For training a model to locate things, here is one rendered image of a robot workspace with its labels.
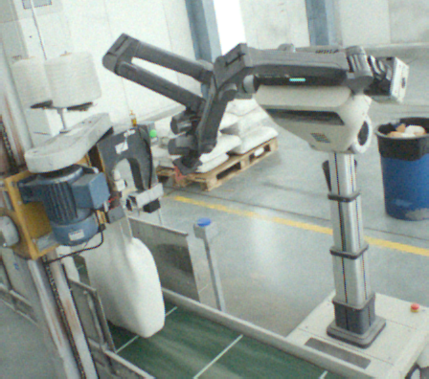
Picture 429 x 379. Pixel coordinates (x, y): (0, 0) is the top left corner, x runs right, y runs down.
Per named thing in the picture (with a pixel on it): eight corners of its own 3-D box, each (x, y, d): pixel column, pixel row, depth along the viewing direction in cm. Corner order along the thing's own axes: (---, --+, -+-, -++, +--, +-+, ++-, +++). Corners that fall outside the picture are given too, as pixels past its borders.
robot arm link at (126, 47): (128, 33, 150) (112, 25, 157) (112, 75, 153) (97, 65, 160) (227, 70, 183) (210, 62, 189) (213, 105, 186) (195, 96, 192)
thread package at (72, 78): (113, 97, 170) (101, 46, 164) (71, 111, 159) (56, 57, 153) (85, 97, 181) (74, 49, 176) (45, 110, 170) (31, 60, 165)
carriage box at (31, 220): (107, 222, 197) (87, 146, 187) (31, 263, 175) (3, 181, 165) (74, 211, 214) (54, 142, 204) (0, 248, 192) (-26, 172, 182)
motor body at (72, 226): (108, 233, 174) (90, 166, 166) (71, 254, 164) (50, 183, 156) (83, 224, 185) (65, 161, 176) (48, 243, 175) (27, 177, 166)
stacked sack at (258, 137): (281, 137, 557) (279, 123, 552) (243, 158, 514) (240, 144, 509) (251, 135, 586) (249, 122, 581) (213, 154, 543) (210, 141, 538)
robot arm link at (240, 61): (235, 68, 123) (227, 34, 127) (215, 97, 135) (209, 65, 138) (379, 75, 140) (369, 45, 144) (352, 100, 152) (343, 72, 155)
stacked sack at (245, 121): (278, 116, 549) (276, 103, 544) (237, 136, 505) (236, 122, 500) (246, 115, 579) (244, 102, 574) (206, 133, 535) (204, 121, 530)
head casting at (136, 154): (159, 184, 216) (145, 117, 206) (114, 208, 200) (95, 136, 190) (118, 175, 236) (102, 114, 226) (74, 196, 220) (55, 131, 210)
